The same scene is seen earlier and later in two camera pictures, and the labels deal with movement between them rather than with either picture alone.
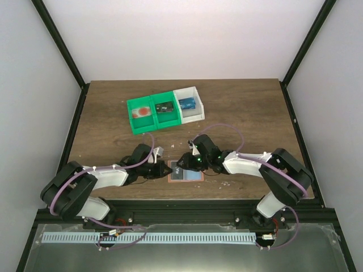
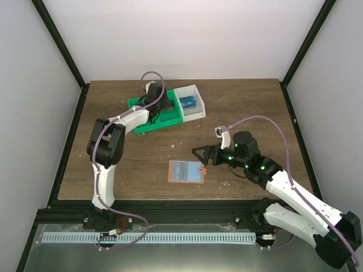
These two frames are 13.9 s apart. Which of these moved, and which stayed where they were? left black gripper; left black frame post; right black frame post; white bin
Moved: left black gripper
Stayed: right black frame post; white bin; left black frame post
